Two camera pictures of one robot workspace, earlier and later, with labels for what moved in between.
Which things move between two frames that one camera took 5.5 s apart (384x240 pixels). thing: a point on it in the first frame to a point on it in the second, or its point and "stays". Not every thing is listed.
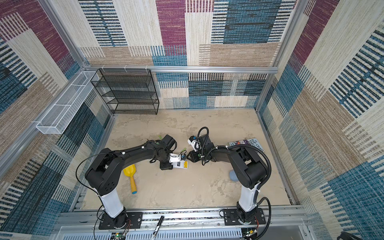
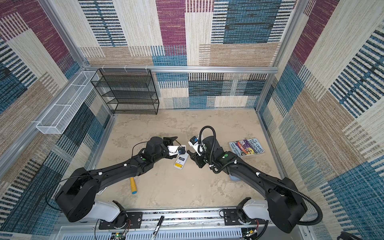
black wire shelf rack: [127, 91] stays
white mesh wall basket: [59, 118] stays
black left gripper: [164, 167] to [167, 141]
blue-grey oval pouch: [232, 175] stays
